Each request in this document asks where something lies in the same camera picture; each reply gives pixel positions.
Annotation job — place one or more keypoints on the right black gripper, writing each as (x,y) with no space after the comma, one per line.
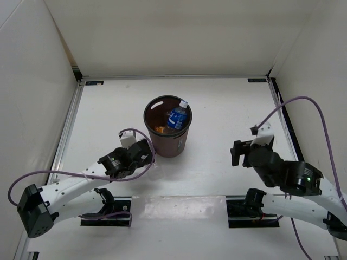
(242,148)

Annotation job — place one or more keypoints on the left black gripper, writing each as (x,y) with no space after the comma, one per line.
(148,160)

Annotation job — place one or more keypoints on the orange drink bottle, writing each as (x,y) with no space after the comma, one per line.
(160,129)

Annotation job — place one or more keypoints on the clear bottle blue label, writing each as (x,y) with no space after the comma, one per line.
(178,116)

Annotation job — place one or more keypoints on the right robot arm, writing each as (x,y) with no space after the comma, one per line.
(295,178)

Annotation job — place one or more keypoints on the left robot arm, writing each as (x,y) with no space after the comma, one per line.
(82,195)

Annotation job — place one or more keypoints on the brown plastic waste bin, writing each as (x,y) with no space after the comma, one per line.
(155,115)

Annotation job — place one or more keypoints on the right dark corner label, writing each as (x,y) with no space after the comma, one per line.
(256,80)

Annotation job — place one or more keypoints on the dark corner label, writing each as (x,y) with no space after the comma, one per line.
(94,83)
(256,80)

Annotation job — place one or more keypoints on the left dark corner label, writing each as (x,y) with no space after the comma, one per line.
(94,83)

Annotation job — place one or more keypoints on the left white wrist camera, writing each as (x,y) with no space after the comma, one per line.
(127,138)

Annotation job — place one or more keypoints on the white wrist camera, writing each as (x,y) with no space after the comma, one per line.
(127,138)
(263,135)

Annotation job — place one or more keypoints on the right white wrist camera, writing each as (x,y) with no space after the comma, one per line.
(263,135)

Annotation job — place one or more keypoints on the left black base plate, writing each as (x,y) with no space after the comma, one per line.
(116,214)

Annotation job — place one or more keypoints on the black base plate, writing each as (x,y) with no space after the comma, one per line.
(242,217)
(116,214)

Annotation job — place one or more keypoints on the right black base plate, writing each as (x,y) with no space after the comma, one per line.
(242,217)

